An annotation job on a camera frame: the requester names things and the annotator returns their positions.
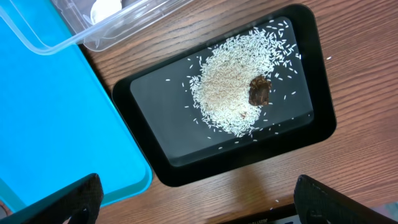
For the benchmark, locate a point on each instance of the white napkin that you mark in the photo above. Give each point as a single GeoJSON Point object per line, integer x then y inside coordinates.
{"type": "Point", "coordinates": [102, 9]}

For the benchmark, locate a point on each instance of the black tray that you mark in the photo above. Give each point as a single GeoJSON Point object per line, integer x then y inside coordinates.
{"type": "Point", "coordinates": [157, 107]}

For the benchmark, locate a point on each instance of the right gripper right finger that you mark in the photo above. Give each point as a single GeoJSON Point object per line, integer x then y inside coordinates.
{"type": "Point", "coordinates": [315, 202]}

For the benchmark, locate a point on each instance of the brown food scrap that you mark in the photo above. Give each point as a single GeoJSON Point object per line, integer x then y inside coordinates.
{"type": "Point", "coordinates": [259, 91]}

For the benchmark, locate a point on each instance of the teal serving tray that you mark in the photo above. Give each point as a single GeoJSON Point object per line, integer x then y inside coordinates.
{"type": "Point", "coordinates": [59, 125]}

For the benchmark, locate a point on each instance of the pile of rice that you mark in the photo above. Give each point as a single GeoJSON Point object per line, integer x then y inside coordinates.
{"type": "Point", "coordinates": [207, 95]}

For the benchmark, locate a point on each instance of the clear plastic bin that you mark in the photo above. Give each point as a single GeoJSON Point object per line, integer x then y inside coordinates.
{"type": "Point", "coordinates": [47, 27]}

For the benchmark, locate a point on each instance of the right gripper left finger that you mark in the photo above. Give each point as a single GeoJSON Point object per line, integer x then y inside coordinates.
{"type": "Point", "coordinates": [78, 202]}

